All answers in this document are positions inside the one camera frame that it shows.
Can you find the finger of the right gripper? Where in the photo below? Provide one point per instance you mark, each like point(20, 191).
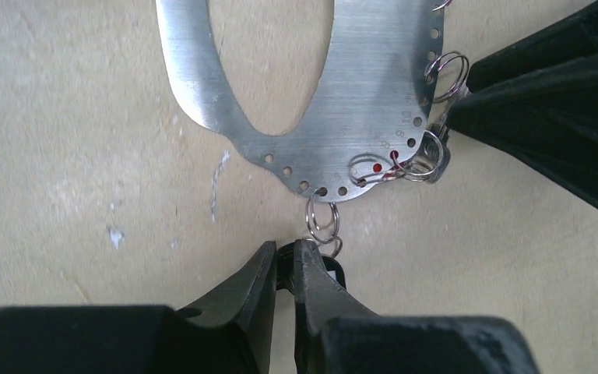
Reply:
point(575, 36)
point(547, 119)

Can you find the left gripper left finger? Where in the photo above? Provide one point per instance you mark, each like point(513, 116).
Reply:
point(232, 324)

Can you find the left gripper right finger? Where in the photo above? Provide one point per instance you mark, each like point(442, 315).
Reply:
point(322, 307)

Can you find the black key tag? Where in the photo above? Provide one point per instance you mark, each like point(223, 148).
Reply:
point(285, 269)

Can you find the black head key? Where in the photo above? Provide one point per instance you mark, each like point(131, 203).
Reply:
point(429, 163)

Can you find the metal key organizer plate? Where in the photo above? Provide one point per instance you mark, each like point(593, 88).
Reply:
point(370, 106)

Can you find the red key tag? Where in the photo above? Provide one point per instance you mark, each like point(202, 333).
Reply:
point(386, 169)

